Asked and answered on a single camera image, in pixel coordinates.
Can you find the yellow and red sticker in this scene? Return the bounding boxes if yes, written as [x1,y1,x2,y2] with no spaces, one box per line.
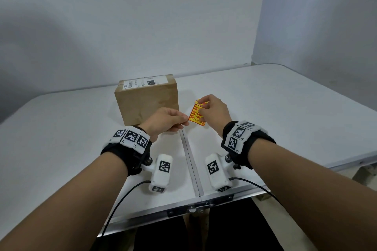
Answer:
[188,99,210,127]

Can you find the black wristband with marker tiles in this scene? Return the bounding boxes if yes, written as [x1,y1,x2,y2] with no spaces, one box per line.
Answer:
[101,125,153,176]
[221,120,277,170]

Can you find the person's black trousers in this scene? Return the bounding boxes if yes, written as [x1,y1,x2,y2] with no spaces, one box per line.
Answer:
[132,198,285,251]

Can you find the white shipping label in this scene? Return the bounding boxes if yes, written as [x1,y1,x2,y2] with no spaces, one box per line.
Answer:
[122,76,169,90]

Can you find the person's left hand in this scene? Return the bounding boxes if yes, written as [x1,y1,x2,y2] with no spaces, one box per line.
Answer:
[138,107,190,143]

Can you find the black cable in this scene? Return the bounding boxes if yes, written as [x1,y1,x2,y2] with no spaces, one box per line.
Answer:
[229,177,281,205]
[101,180,152,237]

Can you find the brown cardboard box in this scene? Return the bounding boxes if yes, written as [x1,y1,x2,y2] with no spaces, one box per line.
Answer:
[114,74,180,126]

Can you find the person's right hand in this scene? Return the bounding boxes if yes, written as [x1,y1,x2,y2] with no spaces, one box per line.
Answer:
[198,94,233,138]

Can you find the metal table latch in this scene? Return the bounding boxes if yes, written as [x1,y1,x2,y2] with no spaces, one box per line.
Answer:
[166,193,235,218]

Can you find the person's right forearm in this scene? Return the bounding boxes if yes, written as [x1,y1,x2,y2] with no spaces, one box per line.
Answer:
[247,138,377,251]

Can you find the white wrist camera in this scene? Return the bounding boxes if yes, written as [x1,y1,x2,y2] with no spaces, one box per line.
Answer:
[140,154,174,194]
[205,153,241,193]

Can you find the person's left forearm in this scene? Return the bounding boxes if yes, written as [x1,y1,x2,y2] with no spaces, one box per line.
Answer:
[0,152,129,251]

